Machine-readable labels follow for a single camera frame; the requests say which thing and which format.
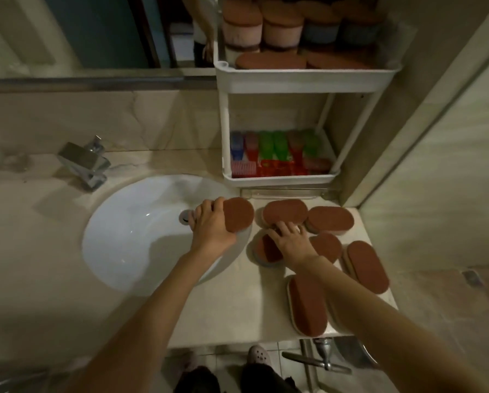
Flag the person's right hand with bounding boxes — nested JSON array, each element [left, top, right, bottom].
[[267, 221, 323, 272]]

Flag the person's left hand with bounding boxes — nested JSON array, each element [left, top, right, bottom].
[[190, 196, 238, 257]]

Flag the brown oval scrub sponge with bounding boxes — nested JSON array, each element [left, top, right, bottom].
[[222, 196, 255, 234], [251, 232, 286, 267]]

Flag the person's left forearm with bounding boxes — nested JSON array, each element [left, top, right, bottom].
[[62, 241, 245, 393]]

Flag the person's right forearm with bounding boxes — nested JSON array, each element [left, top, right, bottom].
[[287, 255, 489, 393]]

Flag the group of brown sponges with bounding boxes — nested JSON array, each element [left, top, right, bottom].
[[261, 199, 391, 338]]

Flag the row of colourful brushes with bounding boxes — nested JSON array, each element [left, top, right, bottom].
[[229, 129, 333, 179]]

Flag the white sink basin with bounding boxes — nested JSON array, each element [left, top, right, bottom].
[[82, 174, 254, 297]]

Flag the person's right clog shoe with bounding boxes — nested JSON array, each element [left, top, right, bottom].
[[246, 345, 275, 367]]

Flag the chrome faucet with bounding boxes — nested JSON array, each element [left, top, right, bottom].
[[57, 136, 112, 192]]

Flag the white plastic shelf rack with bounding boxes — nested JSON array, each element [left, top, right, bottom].
[[213, 0, 405, 189]]

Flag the person's black trousers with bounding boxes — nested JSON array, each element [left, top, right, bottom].
[[175, 362, 302, 393]]

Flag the stack of pink blue sponges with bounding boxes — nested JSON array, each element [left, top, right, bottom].
[[221, 0, 386, 71]]

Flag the chrome door handle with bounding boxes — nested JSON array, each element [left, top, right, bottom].
[[281, 339, 353, 374]]

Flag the wall mirror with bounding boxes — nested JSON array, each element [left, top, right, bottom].
[[0, 0, 219, 78]]

